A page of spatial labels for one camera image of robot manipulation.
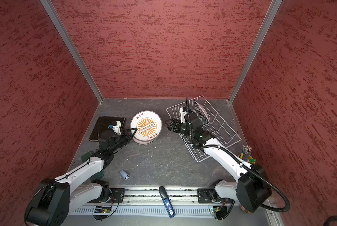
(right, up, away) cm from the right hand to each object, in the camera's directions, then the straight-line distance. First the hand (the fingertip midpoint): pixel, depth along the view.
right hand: (168, 125), depth 78 cm
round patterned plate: (-12, -1, +5) cm, 13 cm away
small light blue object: (-25, -29, 0) cm, 38 cm away
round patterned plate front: (-15, -7, +3) cm, 16 cm away
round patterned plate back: (+23, +9, +15) cm, 30 cm away
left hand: (-18, -4, +4) cm, 19 cm away
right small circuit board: (+27, -44, -7) cm, 52 cm away
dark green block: (-55, -22, +11) cm, 60 cm away
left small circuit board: (-35, -44, -6) cm, 56 cm away
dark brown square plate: (-53, -1, +30) cm, 61 cm away
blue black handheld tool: (0, -38, -9) cm, 39 cm away
